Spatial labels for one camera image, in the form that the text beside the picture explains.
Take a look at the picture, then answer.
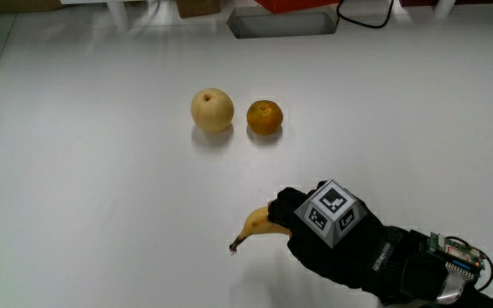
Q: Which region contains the black cable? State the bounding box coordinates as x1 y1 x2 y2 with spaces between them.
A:
336 0 395 30

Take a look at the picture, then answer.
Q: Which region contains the white table leg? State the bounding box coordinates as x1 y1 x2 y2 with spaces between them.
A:
433 0 456 19
106 0 133 33

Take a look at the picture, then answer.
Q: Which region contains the pale yellow pear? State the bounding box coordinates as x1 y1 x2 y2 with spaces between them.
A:
190 87 235 133

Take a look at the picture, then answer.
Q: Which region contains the brown cardboard box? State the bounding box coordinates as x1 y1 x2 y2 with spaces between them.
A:
175 0 222 20

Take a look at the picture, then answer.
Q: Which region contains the person's right hand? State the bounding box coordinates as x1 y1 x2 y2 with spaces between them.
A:
267 179 493 306

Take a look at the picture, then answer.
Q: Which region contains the red box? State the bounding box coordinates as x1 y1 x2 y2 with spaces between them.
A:
254 0 342 15

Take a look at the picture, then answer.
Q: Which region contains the yellow banana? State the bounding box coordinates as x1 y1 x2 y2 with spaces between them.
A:
229 205 294 256

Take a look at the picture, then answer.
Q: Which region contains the orange mandarin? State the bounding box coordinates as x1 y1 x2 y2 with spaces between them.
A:
246 99 284 136

